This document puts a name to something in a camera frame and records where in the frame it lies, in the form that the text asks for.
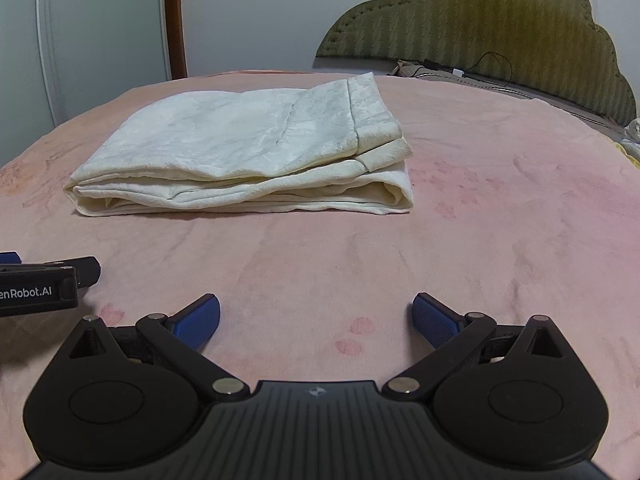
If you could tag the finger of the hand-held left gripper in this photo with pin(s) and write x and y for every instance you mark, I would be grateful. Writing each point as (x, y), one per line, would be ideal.
(82, 270)
(9, 257)

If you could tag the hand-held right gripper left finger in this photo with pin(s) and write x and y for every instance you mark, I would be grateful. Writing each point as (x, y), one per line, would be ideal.
(197, 321)

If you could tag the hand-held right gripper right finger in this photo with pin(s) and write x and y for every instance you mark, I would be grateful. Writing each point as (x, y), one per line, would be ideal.
(432, 322)

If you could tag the cream white pants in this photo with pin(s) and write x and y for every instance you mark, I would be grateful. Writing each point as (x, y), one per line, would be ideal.
(225, 130)

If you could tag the pink blanket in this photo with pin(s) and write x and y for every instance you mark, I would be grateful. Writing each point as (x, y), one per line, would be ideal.
(300, 260)

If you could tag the pale yellow cloth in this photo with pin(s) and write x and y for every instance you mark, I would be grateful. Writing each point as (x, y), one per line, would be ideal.
(632, 155)

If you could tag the olive green padded headboard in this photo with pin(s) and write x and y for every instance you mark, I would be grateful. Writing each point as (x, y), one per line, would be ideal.
(475, 20)

